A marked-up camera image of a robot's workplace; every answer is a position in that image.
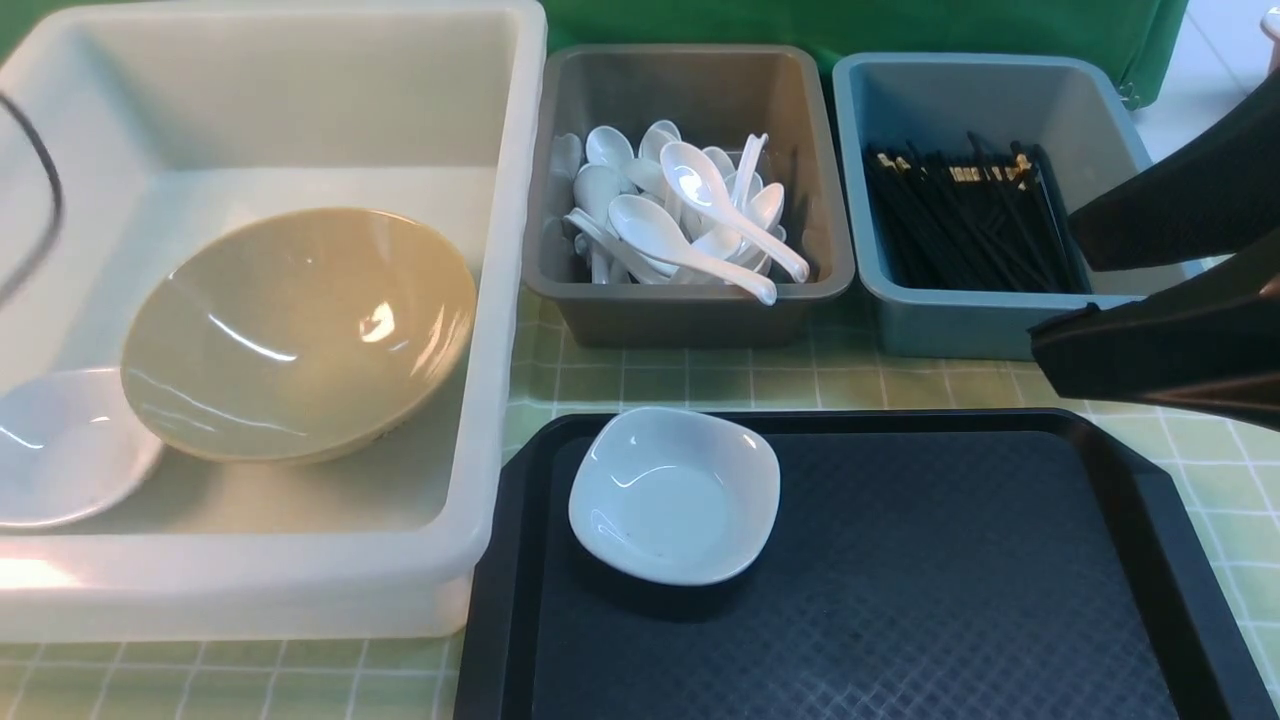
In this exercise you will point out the bundle of black chopsticks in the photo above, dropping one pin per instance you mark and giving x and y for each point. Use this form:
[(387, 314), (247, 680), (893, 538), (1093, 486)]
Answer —
[(990, 221)]

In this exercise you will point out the grey plastic spoon bin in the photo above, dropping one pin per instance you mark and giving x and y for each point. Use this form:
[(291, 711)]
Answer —
[(717, 95)]

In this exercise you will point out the white spoon front of pile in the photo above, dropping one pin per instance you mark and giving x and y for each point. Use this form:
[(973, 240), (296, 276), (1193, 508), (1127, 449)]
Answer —
[(654, 233)]

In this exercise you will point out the beige noodle bowl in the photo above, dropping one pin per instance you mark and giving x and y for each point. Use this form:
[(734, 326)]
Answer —
[(301, 337)]

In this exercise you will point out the white square sauce dish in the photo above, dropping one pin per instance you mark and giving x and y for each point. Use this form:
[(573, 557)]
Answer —
[(675, 497)]

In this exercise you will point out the white spoon top of pile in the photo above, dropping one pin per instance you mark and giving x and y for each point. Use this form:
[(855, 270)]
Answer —
[(695, 178)]

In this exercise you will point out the black plastic tray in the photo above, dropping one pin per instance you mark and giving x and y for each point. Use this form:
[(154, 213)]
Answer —
[(944, 564)]

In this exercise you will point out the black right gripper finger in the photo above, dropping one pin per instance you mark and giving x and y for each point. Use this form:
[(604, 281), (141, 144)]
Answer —
[(1209, 344), (1218, 195)]

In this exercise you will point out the green backdrop cloth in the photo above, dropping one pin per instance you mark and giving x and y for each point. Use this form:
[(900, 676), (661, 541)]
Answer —
[(1130, 41)]

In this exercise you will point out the green checkered tablecloth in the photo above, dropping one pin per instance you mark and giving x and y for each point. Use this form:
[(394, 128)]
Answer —
[(1226, 475)]

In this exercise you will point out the blue plastic chopstick bin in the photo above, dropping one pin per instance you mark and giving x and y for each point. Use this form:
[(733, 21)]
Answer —
[(933, 100)]

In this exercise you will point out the white spoon of pile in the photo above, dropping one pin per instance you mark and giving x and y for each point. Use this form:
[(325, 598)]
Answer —
[(695, 178), (654, 233)]

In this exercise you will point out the pile of white spoons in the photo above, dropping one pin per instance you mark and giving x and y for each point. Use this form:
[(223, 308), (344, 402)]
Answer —
[(604, 166)]

